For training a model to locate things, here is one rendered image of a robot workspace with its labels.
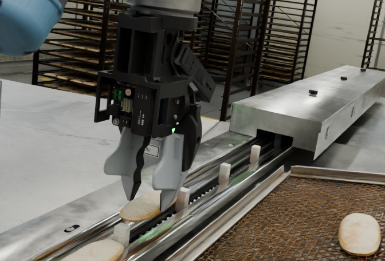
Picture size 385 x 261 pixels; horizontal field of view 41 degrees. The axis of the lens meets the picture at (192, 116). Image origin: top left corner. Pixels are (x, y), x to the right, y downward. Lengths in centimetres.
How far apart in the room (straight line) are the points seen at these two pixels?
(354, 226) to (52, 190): 42
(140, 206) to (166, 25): 20
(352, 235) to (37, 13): 33
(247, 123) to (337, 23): 664
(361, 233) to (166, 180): 20
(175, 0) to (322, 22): 719
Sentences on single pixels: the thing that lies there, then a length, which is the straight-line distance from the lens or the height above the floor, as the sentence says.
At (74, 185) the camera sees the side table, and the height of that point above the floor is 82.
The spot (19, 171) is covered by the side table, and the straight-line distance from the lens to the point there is 83.
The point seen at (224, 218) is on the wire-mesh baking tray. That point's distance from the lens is 54.
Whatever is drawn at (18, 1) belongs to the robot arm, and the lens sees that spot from 43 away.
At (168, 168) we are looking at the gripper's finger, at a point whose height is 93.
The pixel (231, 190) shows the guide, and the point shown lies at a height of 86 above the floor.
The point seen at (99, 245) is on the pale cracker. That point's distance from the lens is 53.
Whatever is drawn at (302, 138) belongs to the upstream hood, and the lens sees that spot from 98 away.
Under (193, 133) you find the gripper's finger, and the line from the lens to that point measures 54.
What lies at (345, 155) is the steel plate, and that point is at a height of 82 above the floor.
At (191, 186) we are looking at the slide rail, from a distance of 74.
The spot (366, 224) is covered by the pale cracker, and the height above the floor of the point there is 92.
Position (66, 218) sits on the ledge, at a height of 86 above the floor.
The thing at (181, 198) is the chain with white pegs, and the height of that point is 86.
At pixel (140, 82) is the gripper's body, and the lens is 48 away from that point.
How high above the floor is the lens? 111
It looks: 13 degrees down
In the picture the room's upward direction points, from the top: 8 degrees clockwise
